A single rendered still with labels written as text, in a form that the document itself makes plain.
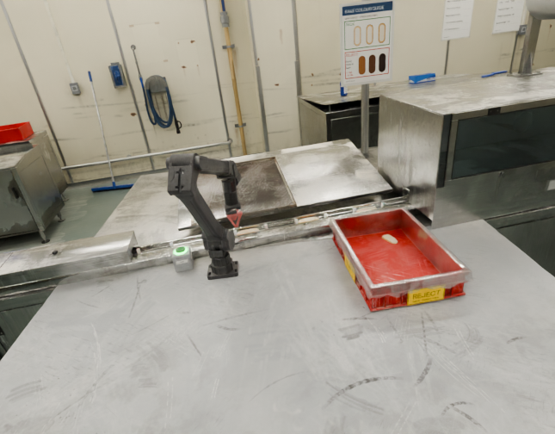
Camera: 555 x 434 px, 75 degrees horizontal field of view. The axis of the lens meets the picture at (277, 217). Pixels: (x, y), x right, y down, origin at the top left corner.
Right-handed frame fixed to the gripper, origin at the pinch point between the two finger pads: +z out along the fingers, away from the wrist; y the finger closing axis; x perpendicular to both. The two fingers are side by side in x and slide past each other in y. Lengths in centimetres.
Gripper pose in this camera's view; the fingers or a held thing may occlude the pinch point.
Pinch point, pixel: (235, 221)
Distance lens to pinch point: 158.7
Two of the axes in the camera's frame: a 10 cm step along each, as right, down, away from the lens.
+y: -1.9, -4.1, 8.9
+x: -9.8, 1.7, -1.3
